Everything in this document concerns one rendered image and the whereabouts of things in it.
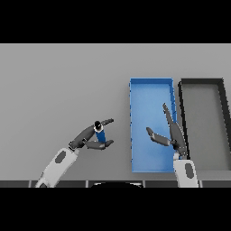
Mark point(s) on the dark grey bin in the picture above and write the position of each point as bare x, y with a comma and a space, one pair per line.
204, 123

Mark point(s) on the blue bin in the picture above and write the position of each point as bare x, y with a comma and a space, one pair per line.
152, 126

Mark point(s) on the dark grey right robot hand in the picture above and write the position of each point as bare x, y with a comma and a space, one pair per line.
177, 136

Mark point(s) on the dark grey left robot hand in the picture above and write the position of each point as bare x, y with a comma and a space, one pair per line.
84, 136

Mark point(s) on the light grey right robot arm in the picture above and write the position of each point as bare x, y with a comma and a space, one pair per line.
186, 173

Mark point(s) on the blue pipe with dark end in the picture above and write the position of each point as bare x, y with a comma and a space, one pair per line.
100, 133

